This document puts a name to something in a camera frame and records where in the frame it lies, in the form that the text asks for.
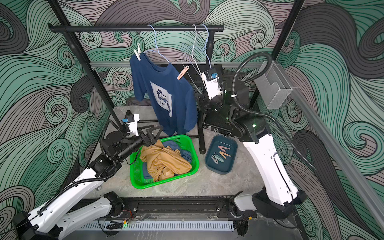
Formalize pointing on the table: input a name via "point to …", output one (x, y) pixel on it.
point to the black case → (215, 121)
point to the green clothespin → (217, 157)
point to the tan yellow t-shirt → (163, 162)
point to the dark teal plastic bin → (224, 140)
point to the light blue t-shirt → (173, 146)
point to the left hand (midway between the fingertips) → (157, 125)
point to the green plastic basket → (189, 143)
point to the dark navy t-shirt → (171, 103)
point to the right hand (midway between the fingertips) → (201, 90)
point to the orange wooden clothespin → (223, 154)
